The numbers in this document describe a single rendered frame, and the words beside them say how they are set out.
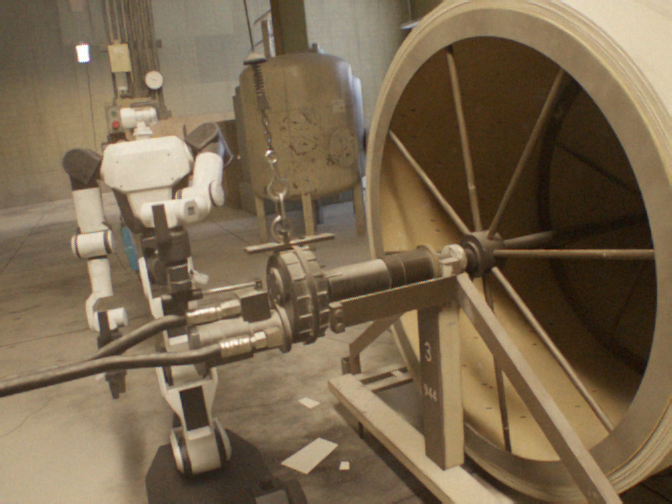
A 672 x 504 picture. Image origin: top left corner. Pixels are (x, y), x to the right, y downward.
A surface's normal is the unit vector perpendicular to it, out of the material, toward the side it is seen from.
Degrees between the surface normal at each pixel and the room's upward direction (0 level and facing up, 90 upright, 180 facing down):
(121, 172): 86
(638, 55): 47
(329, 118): 90
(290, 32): 90
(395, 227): 89
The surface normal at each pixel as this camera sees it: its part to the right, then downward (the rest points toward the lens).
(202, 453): 0.37, 0.02
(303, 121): 0.11, 0.22
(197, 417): 0.40, 0.25
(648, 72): 0.24, -0.50
